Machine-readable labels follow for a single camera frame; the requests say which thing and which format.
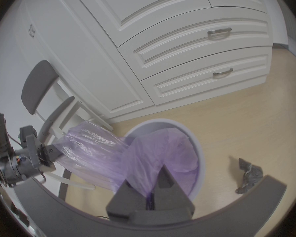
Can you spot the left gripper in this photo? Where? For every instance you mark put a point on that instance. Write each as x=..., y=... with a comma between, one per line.
x=34, y=152

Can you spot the purple plastic bag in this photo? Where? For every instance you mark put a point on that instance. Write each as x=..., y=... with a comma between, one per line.
x=150, y=157

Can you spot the white trash bin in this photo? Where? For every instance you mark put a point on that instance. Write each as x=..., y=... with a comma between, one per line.
x=199, y=157

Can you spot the crumpled black plastic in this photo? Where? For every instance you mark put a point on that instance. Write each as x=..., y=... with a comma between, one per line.
x=251, y=174

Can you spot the grey and white chair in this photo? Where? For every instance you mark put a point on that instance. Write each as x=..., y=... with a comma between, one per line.
x=39, y=83

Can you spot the white wardrobe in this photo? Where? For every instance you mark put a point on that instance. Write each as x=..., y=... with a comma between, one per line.
x=101, y=33

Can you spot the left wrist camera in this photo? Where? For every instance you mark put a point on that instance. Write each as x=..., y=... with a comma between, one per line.
x=27, y=131

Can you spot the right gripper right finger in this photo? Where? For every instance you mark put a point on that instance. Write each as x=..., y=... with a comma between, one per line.
x=172, y=196

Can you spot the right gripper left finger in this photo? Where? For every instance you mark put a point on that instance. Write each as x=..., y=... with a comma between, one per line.
x=128, y=199

